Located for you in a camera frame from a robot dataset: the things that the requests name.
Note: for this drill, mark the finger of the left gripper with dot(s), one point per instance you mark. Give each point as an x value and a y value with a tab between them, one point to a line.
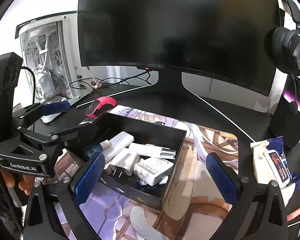
55	108
75	134

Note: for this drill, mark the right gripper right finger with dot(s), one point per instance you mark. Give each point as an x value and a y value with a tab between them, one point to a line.
224	177

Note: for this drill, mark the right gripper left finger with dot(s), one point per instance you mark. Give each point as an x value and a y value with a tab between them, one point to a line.
87	177

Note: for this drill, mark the white plug charger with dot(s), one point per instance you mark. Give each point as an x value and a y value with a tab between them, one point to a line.
124	161

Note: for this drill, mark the white cream tube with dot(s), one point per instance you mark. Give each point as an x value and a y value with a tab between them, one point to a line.
149	150

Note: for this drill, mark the black cardboard box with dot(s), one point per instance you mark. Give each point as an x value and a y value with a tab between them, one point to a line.
132	187

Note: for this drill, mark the white medicine box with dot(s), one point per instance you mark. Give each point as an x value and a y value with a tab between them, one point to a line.
152	170

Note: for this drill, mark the person left hand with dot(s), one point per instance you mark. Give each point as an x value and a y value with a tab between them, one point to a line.
25	184

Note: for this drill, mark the pink gaming mouse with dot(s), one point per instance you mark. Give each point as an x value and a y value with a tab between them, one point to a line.
99	106

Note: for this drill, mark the anime desk mat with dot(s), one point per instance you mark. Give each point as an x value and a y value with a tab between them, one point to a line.
193	206

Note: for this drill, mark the wet wipes pack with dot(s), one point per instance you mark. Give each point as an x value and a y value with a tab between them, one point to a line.
270	163

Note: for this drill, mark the white PC case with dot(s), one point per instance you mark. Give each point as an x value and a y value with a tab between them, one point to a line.
49	47

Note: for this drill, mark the pink lip balm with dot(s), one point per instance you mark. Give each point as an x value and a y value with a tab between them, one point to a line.
293	214

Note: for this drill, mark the white smartphone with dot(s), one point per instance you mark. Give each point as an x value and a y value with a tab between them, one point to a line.
294	229

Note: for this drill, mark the black speaker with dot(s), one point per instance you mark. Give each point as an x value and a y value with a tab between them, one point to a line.
286	120

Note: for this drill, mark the black headphones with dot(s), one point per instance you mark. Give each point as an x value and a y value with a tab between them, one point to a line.
285	44

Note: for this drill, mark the black curved monitor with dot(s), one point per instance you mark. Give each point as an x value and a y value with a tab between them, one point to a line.
223	39

